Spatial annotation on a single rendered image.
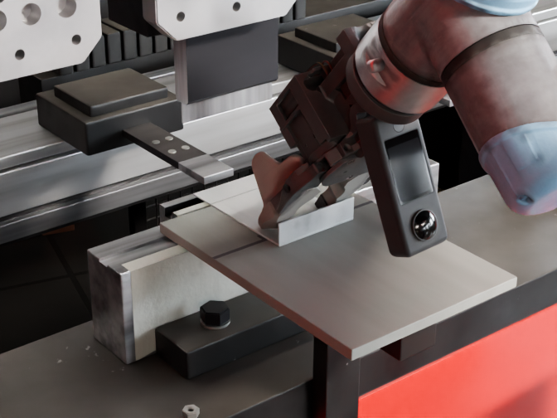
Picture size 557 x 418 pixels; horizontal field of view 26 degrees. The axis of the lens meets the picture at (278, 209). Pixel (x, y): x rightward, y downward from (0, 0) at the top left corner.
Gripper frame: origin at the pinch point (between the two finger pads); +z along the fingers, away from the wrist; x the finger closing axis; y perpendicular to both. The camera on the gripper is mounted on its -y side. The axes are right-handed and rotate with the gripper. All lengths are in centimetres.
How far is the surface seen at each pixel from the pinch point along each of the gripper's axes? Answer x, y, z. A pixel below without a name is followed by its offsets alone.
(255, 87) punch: -2.3, 13.0, -0.5
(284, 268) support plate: 6.1, -4.7, -3.1
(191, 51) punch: 5.2, 15.7, -5.1
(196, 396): 12.5, -9.5, 9.3
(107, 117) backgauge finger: 3.3, 21.9, 16.9
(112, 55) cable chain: -8.5, 35.7, 30.0
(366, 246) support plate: -1.9, -5.7, -4.0
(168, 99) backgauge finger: -4.3, 22.1, 16.9
